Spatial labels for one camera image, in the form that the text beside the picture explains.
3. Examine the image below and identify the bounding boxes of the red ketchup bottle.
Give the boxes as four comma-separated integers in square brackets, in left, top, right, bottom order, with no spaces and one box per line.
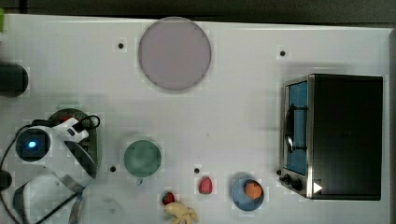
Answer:
[60,116,72,122]

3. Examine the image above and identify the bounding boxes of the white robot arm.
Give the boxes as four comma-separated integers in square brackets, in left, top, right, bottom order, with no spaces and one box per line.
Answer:
[13,118,97,224]

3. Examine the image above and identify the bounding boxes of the green oval strainer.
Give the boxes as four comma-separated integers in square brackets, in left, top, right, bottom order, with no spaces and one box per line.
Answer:
[49,104,100,178]

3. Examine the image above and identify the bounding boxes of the lilac round plate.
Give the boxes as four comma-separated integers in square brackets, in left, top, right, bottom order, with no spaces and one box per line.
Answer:
[138,17,211,91]

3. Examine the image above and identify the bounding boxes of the pink strawberry toy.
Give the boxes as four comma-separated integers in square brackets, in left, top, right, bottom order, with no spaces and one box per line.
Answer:
[198,176,213,194]

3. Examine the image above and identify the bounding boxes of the green mug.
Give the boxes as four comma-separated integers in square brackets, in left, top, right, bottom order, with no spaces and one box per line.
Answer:
[123,140,162,186]

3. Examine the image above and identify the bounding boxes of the red strawberry toy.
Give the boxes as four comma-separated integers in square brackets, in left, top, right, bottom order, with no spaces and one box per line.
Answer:
[162,191,176,205]

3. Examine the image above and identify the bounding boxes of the orange fruit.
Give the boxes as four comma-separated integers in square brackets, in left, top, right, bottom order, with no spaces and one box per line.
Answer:
[245,182,262,200]

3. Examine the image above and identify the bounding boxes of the blue bowl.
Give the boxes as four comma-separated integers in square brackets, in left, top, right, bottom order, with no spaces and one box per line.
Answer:
[232,178,264,212]

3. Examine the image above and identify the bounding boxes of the peeled banana toy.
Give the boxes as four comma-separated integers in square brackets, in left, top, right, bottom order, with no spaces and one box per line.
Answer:
[163,203,199,224]

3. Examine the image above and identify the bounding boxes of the silver black toaster oven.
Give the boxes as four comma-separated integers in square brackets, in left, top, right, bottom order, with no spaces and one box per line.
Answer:
[276,74,383,201]

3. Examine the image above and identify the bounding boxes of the black pot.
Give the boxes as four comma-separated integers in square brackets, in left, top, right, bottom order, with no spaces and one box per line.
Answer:
[0,62,29,98]

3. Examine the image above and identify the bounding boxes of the dark grey cup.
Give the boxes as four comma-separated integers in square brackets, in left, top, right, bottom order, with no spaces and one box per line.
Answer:
[0,170,12,191]

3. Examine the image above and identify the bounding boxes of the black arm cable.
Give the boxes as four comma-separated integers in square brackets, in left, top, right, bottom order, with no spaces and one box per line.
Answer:
[0,115,101,224]

